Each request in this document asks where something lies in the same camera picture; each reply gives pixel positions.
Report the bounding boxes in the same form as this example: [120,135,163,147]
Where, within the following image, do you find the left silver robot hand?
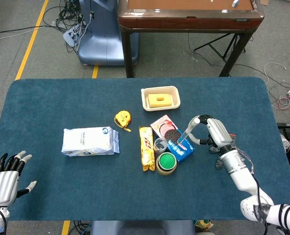
[0,150,37,206]

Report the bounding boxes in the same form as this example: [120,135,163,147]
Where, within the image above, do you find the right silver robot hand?
[188,114,234,149]

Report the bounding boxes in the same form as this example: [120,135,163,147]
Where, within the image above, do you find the clear plastic tube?
[177,118,201,144]

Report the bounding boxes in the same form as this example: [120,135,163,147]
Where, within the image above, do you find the grey knitted work glove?
[208,133,238,171]

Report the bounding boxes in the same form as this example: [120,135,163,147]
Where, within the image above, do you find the blue cookie box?
[150,114,195,164]

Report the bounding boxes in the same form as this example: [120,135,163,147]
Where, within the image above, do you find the cream plastic tray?
[141,85,181,112]

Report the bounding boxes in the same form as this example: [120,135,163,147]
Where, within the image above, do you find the green-topped beige jar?
[155,152,178,176]

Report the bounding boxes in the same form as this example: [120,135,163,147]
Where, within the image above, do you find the blue table mat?
[0,77,290,221]

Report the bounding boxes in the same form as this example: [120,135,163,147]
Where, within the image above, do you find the clear plastic cup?
[153,138,168,155]

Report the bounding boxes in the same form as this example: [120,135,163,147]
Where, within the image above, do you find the yellow sponge block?
[146,93,173,109]

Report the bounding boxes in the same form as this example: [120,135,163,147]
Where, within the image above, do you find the yellow snack bar packet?
[139,126,156,172]

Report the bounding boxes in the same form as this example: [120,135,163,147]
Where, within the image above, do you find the black tripod stand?
[193,33,246,62]

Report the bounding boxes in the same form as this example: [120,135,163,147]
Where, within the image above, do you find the yellow green packet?
[195,219,214,232]

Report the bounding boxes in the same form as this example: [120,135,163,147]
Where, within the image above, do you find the yellow tape measure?
[114,110,133,133]

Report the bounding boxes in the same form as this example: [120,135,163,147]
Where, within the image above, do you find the white tissue pack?
[61,126,120,158]

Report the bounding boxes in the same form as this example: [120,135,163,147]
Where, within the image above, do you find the brown wooden game table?
[117,0,265,78]

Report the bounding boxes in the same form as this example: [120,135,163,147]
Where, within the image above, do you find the grey-blue robot torso base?
[90,220,196,235]

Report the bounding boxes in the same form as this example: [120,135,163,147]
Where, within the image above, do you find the white power strip with plugs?
[63,24,83,47]

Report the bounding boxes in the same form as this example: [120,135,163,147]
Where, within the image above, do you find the red cable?
[277,96,290,111]

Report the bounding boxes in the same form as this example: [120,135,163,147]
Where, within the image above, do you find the black metal frame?
[277,122,290,141]

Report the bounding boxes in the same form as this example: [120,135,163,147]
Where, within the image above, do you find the long black floor cable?
[188,33,290,98]

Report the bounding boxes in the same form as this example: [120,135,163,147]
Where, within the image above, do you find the white thin cable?
[264,62,289,83]

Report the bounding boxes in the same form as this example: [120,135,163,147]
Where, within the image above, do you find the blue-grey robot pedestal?
[77,0,140,66]

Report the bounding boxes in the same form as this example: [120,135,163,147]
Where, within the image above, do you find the black cable bundle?
[42,0,87,53]

